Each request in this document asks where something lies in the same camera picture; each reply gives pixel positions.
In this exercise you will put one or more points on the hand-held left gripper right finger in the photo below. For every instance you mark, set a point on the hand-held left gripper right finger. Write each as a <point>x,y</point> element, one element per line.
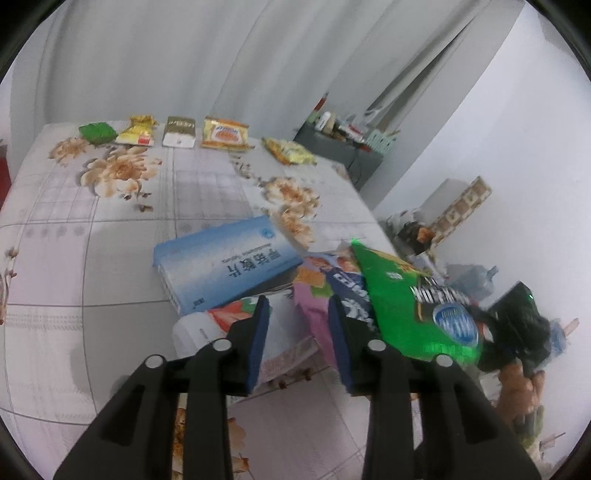
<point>341,350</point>

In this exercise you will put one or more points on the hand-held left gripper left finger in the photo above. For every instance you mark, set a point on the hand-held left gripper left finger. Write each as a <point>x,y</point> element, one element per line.
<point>258,350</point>

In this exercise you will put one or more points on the purple snack packet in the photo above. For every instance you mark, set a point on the purple snack packet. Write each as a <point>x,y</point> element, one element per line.
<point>314,314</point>

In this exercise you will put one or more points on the blue snack packet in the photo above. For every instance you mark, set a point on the blue snack packet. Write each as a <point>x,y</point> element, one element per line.
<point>353,295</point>

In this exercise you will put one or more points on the green chip bag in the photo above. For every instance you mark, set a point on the green chip bag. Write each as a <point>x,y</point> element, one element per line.
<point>397,314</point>

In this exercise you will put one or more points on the blue medicine box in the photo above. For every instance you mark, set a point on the blue medicine box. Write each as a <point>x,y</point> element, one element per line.
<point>221,263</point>

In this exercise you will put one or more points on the person's right hand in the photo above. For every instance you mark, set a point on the person's right hand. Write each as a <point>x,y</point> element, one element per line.
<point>519,387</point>

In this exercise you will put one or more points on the bluish plastic bag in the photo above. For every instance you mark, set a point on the bluish plastic bag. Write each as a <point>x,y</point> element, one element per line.
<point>471,281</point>

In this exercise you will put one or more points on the brown patterned board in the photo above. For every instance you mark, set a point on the brown patterned board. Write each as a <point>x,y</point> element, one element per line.
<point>461,207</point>

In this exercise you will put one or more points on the black orange carton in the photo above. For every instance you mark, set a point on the black orange carton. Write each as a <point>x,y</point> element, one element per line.
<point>415,235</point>

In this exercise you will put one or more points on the floral tablecloth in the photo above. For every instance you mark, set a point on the floral tablecloth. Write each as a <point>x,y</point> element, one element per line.
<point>115,240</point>

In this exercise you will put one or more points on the yellow snack bag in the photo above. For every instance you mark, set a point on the yellow snack bag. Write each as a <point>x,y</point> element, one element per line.
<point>288,151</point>

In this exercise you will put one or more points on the grey cabinet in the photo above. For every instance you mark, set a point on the grey cabinet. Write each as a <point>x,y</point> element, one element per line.
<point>332,147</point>

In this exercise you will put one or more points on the pale green storage basket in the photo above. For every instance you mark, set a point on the pale green storage basket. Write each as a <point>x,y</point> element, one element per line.
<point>382,142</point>

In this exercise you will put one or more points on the orange biscuit packet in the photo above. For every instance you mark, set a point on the orange biscuit packet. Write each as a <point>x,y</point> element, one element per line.
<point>226,134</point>

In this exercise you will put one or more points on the small white bottle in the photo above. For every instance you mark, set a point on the small white bottle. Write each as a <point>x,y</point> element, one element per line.
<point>327,121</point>

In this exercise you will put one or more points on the olive and white packet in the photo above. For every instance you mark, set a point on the olive and white packet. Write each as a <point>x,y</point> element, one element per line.
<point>179,134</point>

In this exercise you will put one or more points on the red bottle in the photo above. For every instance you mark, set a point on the red bottle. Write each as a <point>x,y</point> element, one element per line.
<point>322,110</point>

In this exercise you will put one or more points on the yellow red packet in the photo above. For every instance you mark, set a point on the yellow red packet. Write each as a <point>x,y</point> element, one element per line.
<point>136,131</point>

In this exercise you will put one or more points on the small green packet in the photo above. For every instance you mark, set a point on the small green packet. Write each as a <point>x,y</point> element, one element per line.
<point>97,132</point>

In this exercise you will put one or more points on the white curtain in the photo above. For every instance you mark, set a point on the white curtain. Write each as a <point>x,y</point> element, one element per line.
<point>184,60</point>

